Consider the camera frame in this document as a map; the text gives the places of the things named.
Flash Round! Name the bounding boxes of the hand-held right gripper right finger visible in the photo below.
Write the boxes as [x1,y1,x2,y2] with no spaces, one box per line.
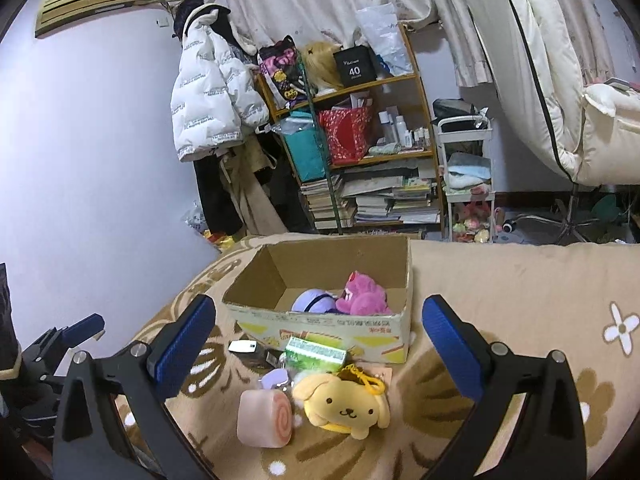
[421,295,587,480]

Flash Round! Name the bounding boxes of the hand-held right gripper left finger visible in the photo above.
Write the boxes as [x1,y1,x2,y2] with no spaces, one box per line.
[52,294,217,480]

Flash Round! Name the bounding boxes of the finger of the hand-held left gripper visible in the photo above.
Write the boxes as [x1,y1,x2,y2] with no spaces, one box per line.
[21,312,106,376]
[14,371,67,428]

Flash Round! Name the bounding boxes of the small purple plush pendant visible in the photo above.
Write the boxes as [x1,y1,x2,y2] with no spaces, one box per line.
[257,367,292,394]

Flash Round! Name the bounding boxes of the pink swirl roll plush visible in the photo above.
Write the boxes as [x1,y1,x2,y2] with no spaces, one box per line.
[237,389,294,448]

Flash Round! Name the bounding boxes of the yellow dog plush toy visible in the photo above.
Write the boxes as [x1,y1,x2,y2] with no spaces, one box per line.
[292,366,392,441]

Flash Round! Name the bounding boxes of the cardboard box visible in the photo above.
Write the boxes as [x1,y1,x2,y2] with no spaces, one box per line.
[221,234,413,365]

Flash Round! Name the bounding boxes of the small dark object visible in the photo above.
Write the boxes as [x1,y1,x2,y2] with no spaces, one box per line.
[250,347,282,369]

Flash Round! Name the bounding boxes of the pink bear plush toy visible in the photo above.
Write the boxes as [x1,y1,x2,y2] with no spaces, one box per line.
[335,271,392,315]

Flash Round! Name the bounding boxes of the bag of colourful packets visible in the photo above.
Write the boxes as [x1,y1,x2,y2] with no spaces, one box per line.
[182,204,237,252]

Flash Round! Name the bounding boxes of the green packet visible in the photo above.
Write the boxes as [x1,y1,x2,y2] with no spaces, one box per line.
[284,336,348,372]

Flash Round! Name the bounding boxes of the round purple plush toy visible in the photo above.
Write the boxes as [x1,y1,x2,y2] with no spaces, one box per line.
[291,288,337,314]

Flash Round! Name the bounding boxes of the pile of small plush toys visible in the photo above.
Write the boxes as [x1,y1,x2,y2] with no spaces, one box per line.
[452,200,495,244]

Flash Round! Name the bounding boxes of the black garment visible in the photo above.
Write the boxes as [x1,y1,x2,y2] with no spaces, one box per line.
[193,152,247,237]

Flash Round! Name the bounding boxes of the beige coat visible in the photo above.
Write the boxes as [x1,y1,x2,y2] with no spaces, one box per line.
[220,135,284,237]

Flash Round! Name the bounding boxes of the stack of books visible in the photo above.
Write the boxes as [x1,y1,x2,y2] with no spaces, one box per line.
[300,160,442,232]

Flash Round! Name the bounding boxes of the folded blue and white cloths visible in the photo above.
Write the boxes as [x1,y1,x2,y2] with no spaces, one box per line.
[444,152,494,191]

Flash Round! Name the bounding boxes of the white trolley cart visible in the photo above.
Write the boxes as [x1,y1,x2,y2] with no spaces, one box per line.
[432,115,499,244]

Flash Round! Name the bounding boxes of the teal bag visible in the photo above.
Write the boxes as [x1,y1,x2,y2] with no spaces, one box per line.
[279,112,331,184]

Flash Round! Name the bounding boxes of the row of white cosmetic bottles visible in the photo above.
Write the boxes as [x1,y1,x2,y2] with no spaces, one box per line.
[377,105,434,151]

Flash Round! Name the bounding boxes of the green pole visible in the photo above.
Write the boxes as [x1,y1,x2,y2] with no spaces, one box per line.
[297,57,346,237]

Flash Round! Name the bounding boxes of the red gift bag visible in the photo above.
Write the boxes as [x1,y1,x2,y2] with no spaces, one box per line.
[318,105,374,166]

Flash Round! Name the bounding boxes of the wooden shelf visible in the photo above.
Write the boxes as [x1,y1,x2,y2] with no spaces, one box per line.
[254,22,447,239]

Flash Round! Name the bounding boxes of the white puffer jacket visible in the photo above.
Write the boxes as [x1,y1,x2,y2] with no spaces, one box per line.
[170,4,271,163]

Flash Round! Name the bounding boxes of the pink and black patterned bag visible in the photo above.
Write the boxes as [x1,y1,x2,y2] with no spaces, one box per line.
[257,35,312,107]

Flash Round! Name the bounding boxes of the cream padded office chair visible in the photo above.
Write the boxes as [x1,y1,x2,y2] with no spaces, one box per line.
[457,0,640,247]

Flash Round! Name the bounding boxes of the black box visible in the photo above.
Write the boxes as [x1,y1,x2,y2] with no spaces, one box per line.
[332,46,379,89]

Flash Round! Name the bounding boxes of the blonde wig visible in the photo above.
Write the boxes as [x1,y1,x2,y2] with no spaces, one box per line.
[299,41,346,94]

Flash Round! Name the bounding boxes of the beige striped curtain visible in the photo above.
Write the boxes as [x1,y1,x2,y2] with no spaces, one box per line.
[430,0,617,88]

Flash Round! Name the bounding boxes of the white plastic bag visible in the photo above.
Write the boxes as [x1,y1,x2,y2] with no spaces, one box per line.
[355,2,414,79]

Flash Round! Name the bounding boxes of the black cloth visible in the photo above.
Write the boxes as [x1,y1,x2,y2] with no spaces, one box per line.
[172,0,213,40]

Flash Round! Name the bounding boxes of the yellowed wall air conditioner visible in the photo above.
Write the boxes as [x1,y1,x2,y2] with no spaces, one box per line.
[34,0,143,38]

